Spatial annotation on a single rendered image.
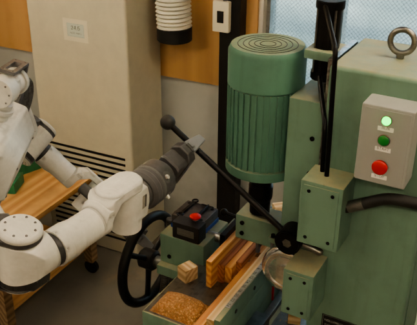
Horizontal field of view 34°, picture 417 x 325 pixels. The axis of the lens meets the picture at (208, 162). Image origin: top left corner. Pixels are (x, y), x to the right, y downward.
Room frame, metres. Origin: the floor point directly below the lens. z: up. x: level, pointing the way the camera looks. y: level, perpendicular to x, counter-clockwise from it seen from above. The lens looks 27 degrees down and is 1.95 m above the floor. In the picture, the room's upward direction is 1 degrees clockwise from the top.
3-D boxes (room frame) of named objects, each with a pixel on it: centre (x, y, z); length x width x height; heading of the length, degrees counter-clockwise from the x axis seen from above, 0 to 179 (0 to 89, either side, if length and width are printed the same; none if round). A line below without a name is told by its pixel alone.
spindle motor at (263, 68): (1.45, -0.13, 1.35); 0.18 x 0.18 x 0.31
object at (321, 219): (1.21, -0.24, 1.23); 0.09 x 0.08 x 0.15; 61
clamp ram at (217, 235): (1.51, -0.03, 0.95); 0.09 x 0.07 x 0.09; 151
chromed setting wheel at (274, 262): (1.28, -0.18, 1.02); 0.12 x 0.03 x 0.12; 61
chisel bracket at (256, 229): (1.44, -0.15, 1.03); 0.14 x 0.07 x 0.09; 61
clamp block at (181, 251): (1.55, 0.04, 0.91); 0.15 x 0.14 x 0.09; 151
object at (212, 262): (1.46, -0.05, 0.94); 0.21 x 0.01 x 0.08; 151
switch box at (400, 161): (1.17, -0.34, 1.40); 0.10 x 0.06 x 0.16; 61
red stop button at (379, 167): (1.14, -0.32, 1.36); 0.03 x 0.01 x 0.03; 61
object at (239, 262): (1.47, -0.12, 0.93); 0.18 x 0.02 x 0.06; 151
